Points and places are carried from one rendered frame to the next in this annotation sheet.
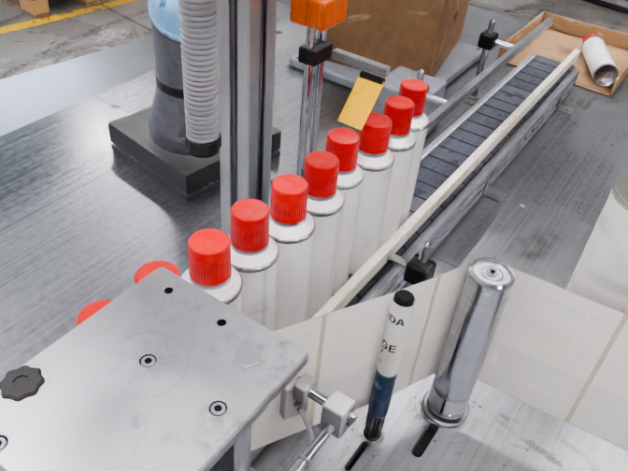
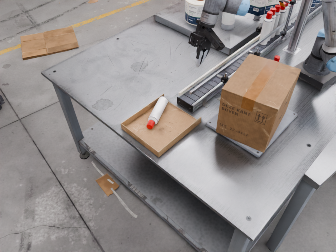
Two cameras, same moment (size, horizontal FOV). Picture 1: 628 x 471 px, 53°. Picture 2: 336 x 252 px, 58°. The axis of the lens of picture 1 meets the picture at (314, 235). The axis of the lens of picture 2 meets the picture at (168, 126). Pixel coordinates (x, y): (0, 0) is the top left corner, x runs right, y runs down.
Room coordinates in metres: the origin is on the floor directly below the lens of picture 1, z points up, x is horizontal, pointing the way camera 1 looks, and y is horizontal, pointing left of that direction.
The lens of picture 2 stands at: (2.45, -0.28, 1.93)
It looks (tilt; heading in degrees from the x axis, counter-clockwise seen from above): 47 degrees down; 194
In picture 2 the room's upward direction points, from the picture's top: 2 degrees counter-clockwise
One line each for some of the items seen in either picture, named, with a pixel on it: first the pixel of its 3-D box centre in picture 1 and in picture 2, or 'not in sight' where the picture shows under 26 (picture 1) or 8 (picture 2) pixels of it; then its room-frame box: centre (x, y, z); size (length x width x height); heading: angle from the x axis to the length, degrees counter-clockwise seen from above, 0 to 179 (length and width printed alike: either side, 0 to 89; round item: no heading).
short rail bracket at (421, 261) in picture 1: (418, 279); (258, 31); (0.56, -0.13, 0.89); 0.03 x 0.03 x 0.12; 59
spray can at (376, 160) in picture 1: (363, 197); (274, 21); (0.59, -0.05, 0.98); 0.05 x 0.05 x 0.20
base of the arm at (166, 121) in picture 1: (195, 102); (319, 60); (0.88, 0.20, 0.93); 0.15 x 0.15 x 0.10
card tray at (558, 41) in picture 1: (574, 49); (161, 123); (1.46, -0.57, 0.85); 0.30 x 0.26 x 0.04; 149
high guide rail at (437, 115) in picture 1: (439, 113); (252, 48); (0.87, -0.17, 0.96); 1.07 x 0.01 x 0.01; 149
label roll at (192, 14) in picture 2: not in sight; (200, 9); (0.44, -0.54, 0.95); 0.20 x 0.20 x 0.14
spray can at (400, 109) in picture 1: (386, 178); (269, 25); (0.64, -0.08, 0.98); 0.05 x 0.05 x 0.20
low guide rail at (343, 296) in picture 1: (476, 158); (240, 50); (0.83, -0.24, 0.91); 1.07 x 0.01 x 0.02; 149
